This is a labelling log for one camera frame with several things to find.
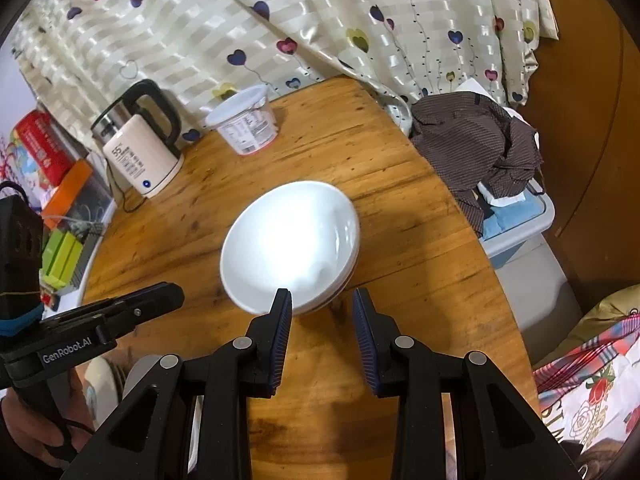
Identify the cream electric kettle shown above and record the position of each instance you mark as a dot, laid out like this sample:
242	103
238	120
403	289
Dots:
140	160

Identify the plaid floral bag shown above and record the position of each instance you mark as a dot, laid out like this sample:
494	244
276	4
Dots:
590	385

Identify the brown wooden door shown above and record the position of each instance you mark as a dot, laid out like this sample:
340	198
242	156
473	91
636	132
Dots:
590	110

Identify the white plastic storage box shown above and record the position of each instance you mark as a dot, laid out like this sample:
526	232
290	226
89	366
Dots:
520	240

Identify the blue cloth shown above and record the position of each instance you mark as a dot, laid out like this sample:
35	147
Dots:
505	222

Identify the yellow cloth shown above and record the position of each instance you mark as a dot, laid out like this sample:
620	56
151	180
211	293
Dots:
615	305

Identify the heart print curtain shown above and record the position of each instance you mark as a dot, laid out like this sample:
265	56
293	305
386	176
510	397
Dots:
200	25

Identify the orange lidded clear box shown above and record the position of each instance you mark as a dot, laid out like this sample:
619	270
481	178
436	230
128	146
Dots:
70	185

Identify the colourful printed box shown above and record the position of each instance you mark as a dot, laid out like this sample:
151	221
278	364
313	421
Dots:
20	170

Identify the lime green box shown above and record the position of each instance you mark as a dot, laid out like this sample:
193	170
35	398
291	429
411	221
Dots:
54	260

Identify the person's left hand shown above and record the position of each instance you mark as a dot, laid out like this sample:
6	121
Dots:
20	430

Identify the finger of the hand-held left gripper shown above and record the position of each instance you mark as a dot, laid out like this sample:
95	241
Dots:
150	307
145	290

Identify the brown striped shirt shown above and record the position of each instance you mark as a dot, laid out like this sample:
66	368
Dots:
475	145

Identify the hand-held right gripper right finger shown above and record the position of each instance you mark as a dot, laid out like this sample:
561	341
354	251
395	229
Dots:
365	345

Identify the white plastic tub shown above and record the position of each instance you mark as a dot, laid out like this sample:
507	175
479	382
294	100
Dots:
247	127

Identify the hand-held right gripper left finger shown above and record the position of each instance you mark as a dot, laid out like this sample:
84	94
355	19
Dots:
282	340

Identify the red box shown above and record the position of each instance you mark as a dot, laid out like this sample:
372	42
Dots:
40	145

